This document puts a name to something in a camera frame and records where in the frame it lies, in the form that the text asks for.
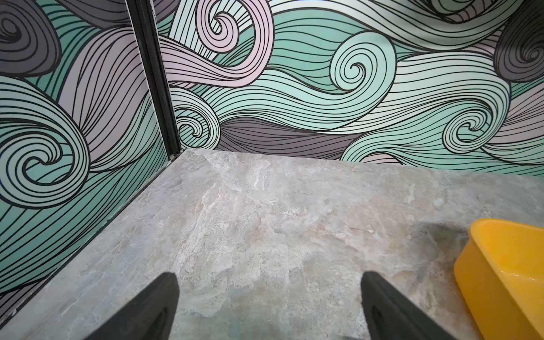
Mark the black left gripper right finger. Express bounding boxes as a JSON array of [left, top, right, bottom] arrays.
[[361, 271, 453, 339]]

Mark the black frame corner post left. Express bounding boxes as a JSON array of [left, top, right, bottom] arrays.
[[126, 1, 183, 161]]

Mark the yellow plastic storage box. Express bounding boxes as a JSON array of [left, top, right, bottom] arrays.
[[454, 218, 543, 339]]

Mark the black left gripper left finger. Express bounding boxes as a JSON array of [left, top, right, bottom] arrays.
[[87, 272, 179, 340]]

